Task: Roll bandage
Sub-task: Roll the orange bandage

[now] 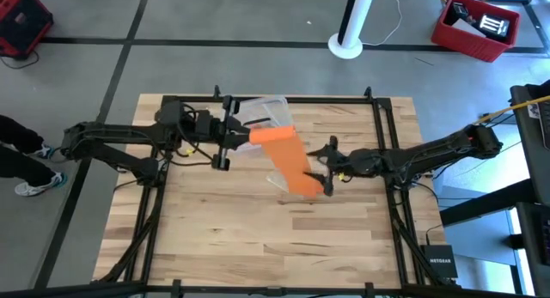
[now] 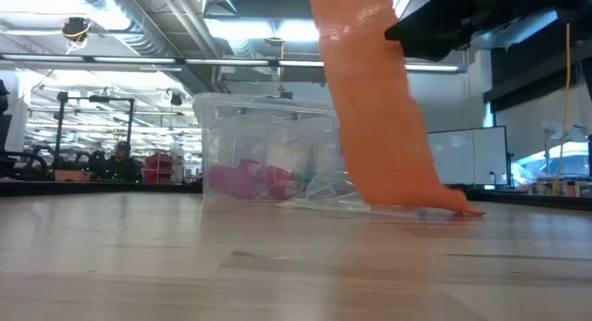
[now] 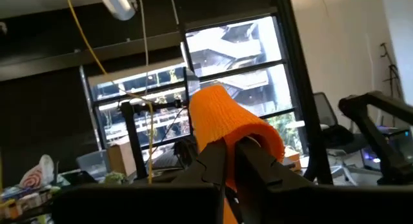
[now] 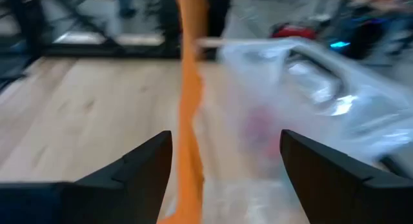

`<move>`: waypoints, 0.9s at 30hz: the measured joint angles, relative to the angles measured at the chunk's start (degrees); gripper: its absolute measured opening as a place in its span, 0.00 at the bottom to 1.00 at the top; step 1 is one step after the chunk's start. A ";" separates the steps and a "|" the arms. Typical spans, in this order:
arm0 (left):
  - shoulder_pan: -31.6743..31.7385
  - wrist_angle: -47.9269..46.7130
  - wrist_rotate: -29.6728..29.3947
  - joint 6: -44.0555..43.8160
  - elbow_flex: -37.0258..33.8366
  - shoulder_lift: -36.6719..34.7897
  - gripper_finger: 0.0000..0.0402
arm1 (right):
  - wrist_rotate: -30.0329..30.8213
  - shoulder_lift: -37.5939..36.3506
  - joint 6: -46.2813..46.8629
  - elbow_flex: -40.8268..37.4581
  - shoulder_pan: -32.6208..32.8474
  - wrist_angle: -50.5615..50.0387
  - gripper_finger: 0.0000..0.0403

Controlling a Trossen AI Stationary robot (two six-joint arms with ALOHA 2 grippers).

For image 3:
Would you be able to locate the translucent storage tub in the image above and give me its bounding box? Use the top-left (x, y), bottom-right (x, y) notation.
top-left (76, 150), bottom-right (110, 180)

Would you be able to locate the white hanging cable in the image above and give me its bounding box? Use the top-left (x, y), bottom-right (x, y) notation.
top-left (138, 0), bottom-right (151, 96)

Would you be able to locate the yellow cable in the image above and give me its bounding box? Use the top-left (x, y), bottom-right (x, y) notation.
top-left (64, 0), bottom-right (156, 185)

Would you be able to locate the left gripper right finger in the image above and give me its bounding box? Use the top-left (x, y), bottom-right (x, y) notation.
top-left (234, 136), bottom-right (413, 224)

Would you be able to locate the silver ceiling duct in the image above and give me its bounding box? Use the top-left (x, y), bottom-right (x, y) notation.
top-left (94, 0), bottom-right (136, 21)

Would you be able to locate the computer case with lights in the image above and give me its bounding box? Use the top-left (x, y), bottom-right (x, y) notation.
top-left (361, 126), bottom-right (413, 172)

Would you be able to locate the white bag with red spiral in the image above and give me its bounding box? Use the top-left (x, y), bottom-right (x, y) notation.
top-left (18, 154), bottom-right (55, 190)

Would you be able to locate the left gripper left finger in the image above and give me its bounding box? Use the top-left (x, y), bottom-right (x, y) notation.
top-left (53, 139), bottom-right (227, 224)

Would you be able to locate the brown cardboard box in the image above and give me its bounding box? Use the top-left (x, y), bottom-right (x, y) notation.
top-left (107, 140), bottom-right (138, 177)

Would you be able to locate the black camera stand frame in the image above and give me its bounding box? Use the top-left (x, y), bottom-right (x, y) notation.
top-left (119, 99), bottom-right (191, 181)

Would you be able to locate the grey office chair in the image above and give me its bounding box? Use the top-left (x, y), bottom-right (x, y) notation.
top-left (313, 91), bottom-right (368, 186)

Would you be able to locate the orange elastic bandage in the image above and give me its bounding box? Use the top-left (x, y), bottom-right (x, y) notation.
top-left (188, 85), bottom-right (285, 224)

